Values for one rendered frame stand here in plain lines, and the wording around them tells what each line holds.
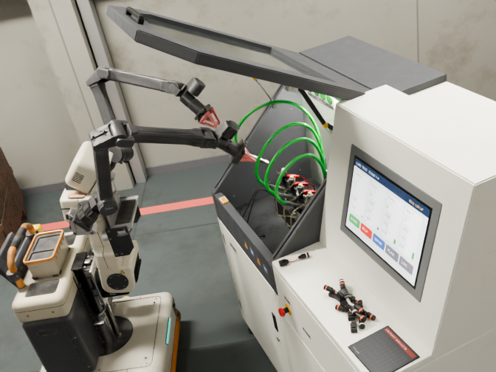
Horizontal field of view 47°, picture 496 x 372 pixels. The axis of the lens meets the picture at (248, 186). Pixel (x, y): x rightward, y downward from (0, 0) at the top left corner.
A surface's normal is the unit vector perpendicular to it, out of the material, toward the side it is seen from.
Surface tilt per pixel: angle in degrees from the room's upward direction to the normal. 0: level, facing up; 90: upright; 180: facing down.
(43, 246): 0
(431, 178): 76
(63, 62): 90
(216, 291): 0
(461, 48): 90
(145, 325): 0
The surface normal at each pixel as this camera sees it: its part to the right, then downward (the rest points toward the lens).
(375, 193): -0.91, 0.15
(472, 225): 0.40, 0.43
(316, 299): -0.18, -0.83
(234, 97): 0.03, 0.53
